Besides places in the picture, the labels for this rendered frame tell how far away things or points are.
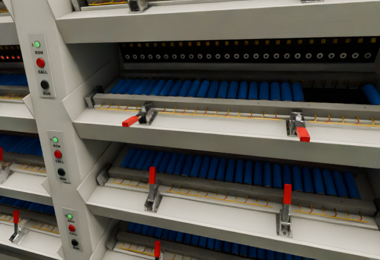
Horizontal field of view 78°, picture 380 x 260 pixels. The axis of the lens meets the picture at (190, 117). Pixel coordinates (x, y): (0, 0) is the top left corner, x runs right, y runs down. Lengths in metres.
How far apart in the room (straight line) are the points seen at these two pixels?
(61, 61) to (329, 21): 0.45
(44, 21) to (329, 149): 0.54
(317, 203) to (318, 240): 0.07
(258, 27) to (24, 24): 0.43
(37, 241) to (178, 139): 0.57
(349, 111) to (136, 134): 0.37
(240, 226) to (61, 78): 0.45
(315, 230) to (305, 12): 0.37
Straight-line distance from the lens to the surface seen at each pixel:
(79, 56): 0.56
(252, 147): 0.42
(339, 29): 0.40
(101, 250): 0.73
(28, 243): 0.89
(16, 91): 0.73
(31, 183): 0.75
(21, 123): 0.65
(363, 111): 0.46
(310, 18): 0.39
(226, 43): 0.53
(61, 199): 0.66
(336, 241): 0.53
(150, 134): 0.45
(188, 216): 0.52
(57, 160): 0.60
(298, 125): 0.39
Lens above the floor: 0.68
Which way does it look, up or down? 16 degrees down
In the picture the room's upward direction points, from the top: 1 degrees counter-clockwise
